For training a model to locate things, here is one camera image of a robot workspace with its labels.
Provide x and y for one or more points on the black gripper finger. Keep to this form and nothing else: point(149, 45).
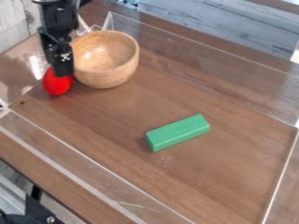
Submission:
point(64, 60)
point(46, 51)

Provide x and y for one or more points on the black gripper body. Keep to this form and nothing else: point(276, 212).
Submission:
point(60, 19)

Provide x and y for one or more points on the red felt strawberry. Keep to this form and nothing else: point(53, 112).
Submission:
point(57, 85)

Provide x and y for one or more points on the wooden bowl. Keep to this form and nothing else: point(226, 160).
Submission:
point(106, 58)

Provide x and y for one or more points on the green rectangular block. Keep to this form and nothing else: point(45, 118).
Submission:
point(177, 132)

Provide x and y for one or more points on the clear acrylic enclosure wall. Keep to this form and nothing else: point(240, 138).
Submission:
point(80, 144)

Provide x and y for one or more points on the black clamp mount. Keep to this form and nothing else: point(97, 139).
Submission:
point(35, 213)

